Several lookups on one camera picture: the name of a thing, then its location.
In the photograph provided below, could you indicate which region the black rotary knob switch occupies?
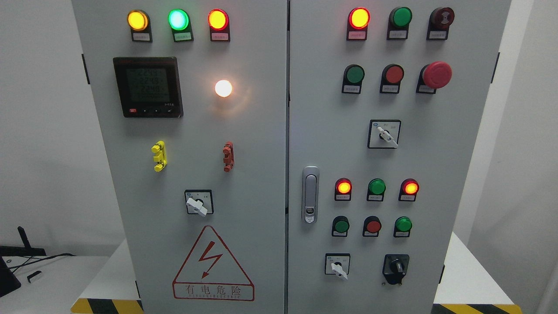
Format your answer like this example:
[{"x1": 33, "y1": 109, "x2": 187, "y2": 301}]
[{"x1": 382, "y1": 254, "x2": 410, "y2": 285}]

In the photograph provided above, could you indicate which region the silver cabinet door latch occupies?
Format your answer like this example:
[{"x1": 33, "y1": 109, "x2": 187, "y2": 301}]
[{"x1": 302, "y1": 166, "x2": 320, "y2": 223}]

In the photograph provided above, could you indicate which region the lit red indicator middle left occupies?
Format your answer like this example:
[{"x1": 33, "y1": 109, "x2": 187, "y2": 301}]
[{"x1": 334, "y1": 177, "x2": 352, "y2": 201}]

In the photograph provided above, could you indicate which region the white glowing indicator light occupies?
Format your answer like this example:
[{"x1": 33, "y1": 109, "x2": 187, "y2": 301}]
[{"x1": 214, "y1": 79, "x2": 233, "y2": 98}]

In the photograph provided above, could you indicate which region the green push button lower left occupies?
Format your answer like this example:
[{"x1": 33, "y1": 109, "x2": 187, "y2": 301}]
[{"x1": 331, "y1": 216, "x2": 350, "y2": 237}]

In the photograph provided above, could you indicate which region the green push button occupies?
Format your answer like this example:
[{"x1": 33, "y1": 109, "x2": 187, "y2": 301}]
[
  {"x1": 341, "y1": 64, "x2": 365, "y2": 95},
  {"x1": 331, "y1": 216, "x2": 350, "y2": 237},
  {"x1": 393, "y1": 216, "x2": 413, "y2": 237}
]

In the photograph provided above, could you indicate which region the green indicator middle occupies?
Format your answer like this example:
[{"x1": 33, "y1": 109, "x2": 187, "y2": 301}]
[{"x1": 367, "y1": 178, "x2": 386, "y2": 201}]

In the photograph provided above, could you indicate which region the left grey cabinet door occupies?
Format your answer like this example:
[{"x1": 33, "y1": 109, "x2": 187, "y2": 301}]
[{"x1": 72, "y1": 0, "x2": 288, "y2": 314}]

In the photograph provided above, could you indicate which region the grey cabinet door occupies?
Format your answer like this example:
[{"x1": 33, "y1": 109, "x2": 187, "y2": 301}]
[
  {"x1": 72, "y1": 0, "x2": 288, "y2": 314},
  {"x1": 287, "y1": 0, "x2": 511, "y2": 314}
]

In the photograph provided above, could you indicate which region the green push button upper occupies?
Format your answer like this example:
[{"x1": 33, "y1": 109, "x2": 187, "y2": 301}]
[{"x1": 341, "y1": 64, "x2": 365, "y2": 95}]

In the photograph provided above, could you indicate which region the red push button lower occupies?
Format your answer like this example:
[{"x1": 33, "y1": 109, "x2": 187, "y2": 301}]
[{"x1": 362, "y1": 216, "x2": 382, "y2": 237}]

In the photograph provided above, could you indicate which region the red push button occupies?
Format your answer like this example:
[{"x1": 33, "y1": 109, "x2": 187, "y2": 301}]
[
  {"x1": 362, "y1": 216, "x2": 382, "y2": 237},
  {"x1": 379, "y1": 64, "x2": 405, "y2": 94}
]

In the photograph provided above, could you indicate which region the right grey cabinet door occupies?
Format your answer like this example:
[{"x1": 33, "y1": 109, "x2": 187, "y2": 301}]
[{"x1": 287, "y1": 0, "x2": 511, "y2": 314}]

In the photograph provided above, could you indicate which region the lit red indicator middle right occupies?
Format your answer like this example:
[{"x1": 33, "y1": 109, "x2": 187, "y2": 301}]
[{"x1": 398, "y1": 178, "x2": 420, "y2": 201}]

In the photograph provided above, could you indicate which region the red electric hazard warning sticker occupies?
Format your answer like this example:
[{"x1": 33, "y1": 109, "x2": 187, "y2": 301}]
[{"x1": 173, "y1": 226, "x2": 255, "y2": 301}]

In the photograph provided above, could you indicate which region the red push button upper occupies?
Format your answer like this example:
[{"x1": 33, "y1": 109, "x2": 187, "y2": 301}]
[{"x1": 379, "y1": 64, "x2": 405, "y2": 94}]

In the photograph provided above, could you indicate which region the green push button lower right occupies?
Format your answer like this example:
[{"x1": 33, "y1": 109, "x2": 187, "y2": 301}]
[{"x1": 393, "y1": 216, "x2": 413, "y2": 237}]

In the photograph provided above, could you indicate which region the black digital power meter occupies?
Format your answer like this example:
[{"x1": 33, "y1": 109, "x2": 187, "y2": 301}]
[{"x1": 113, "y1": 56, "x2": 183, "y2": 119}]

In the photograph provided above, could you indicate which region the lit red indicator light left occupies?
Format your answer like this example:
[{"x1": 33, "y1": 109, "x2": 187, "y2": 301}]
[{"x1": 208, "y1": 8, "x2": 231, "y2": 41}]

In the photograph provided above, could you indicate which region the lit red indicator top right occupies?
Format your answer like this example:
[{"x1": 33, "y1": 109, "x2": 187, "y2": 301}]
[{"x1": 346, "y1": 7, "x2": 371, "y2": 41}]

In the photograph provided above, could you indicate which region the lit green indicator light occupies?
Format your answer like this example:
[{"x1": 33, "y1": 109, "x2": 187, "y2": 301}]
[{"x1": 167, "y1": 9, "x2": 194, "y2": 42}]

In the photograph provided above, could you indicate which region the red emergency stop mushroom button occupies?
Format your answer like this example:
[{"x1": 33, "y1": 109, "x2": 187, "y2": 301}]
[{"x1": 416, "y1": 61, "x2": 453, "y2": 95}]

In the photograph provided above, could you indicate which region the unlit green indicator top right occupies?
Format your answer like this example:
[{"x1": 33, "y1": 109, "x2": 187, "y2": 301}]
[{"x1": 386, "y1": 7, "x2": 412, "y2": 40}]

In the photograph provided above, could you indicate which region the yellow indicator light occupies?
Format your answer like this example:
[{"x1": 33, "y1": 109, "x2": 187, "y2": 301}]
[{"x1": 127, "y1": 10, "x2": 152, "y2": 42}]

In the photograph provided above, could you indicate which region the dark red buzzer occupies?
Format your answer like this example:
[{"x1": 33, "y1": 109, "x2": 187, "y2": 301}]
[{"x1": 426, "y1": 7, "x2": 455, "y2": 40}]

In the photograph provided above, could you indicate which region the white platform with hazard stripes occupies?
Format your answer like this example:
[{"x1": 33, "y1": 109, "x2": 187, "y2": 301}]
[{"x1": 71, "y1": 234, "x2": 522, "y2": 314}]

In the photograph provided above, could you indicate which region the small black white adapter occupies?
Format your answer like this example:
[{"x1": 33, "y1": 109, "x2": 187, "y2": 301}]
[{"x1": 27, "y1": 270, "x2": 43, "y2": 284}]

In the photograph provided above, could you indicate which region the black device with antenna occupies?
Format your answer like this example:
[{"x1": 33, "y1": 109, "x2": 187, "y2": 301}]
[{"x1": 0, "y1": 226, "x2": 47, "y2": 298}]

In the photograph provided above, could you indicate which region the white selector switch left door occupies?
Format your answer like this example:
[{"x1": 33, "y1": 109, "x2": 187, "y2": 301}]
[{"x1": 184, "y1": 189, "x2": 214, "y2": 217}]

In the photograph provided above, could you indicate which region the white selector switch upper right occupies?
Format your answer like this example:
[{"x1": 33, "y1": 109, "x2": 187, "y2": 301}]
[{"x1": 368, "y1": 119, "x2": 401, "y2": 149}]

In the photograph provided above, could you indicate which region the white selector switch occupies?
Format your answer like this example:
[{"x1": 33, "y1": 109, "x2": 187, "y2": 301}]
[
  {"x1": 324, "y1": 253, "x2": 350, "y2": 280},
  {"x1": 368, "y1": 119, "x2": 401, "y2": 149}
]

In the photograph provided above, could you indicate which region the white selector switch lower right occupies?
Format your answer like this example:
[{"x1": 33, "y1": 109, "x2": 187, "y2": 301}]
[{"x1": 324, "y1": 253, "x2": 350, "y2": 280}]

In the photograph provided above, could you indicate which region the black cable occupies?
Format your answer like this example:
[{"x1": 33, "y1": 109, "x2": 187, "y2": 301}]
[{"x1": 6, "y1": 253, "x2": 77, "y2": 274}]

